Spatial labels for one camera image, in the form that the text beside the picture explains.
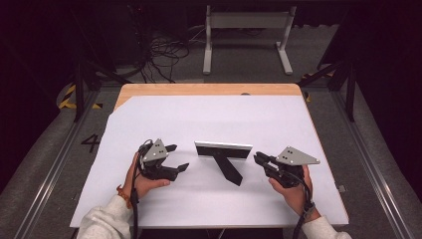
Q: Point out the person's left white sleeve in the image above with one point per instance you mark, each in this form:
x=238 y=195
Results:
x=106 y=220

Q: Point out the white metal stand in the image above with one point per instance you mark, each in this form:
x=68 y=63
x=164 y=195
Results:
x=245 y=20

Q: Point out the person's dark clothing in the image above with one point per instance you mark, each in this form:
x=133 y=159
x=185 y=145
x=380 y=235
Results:
x=199 y=234

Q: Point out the person's white sleeve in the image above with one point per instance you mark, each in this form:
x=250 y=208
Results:
x=326 y=230
x=106 y=220

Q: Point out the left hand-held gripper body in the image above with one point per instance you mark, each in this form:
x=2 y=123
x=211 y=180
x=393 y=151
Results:
x=156 y=152

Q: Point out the yellow black striped tape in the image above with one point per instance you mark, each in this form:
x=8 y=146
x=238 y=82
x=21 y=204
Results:
x=67 y=98

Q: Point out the person's right hand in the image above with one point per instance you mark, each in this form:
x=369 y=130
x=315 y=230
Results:
x=295 y=195

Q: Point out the person's left hand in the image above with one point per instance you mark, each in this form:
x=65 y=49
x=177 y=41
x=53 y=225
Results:
x=142 y=186

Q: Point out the black photo frame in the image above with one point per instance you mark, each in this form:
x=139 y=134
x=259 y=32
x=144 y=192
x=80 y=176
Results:
x=222 y=152

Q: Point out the white board sheet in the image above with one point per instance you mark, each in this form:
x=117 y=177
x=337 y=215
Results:
x=215 y=116

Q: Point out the person's right white sleeve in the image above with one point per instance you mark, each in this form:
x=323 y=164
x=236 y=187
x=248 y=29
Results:
x=326 y=230

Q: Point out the black metal stand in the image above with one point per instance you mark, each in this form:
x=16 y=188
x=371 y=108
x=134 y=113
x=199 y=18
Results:
x=350 y=93
x=79 y=89

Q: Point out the wooden table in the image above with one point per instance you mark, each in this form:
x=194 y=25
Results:
x=199 y=89

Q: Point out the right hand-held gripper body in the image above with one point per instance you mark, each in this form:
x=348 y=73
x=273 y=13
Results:
x=297 y=157

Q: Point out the aluminium floor rail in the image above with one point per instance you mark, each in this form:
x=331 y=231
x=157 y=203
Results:
x=56 y=166
x=368 y=159

